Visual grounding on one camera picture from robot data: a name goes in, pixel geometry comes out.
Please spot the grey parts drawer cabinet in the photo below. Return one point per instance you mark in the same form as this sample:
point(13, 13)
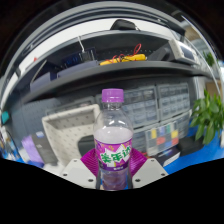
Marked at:
point(166, 100)

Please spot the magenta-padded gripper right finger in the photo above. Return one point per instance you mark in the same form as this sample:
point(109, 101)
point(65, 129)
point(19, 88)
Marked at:
point(150, 171)

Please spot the clear bottle with purple cap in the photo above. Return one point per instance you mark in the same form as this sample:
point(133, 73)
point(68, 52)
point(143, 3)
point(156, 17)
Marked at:
point(113, 143)

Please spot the plain black box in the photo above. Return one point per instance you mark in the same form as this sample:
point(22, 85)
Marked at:
point(190, 145)

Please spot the purple plastic bag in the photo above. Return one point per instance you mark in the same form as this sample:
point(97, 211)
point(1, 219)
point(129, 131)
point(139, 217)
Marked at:
point(30, 148)

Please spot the green potted plant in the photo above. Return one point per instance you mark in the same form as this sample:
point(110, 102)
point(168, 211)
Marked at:
point(208, 116)

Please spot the dark grey flat box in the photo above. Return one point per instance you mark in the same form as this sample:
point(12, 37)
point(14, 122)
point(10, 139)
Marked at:
point(46, 148)

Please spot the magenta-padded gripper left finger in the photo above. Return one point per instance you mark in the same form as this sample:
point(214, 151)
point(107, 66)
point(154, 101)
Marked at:
point(80, 171)

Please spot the white dotted fabric tray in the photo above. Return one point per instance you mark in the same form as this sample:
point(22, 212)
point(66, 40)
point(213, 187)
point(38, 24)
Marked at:
point(66, 133)

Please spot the clear organizer box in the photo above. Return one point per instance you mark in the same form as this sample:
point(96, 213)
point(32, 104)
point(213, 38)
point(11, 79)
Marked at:
point(163, 138)

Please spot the black box with white label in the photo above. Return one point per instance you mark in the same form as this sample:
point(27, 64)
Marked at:
point(170, 156)

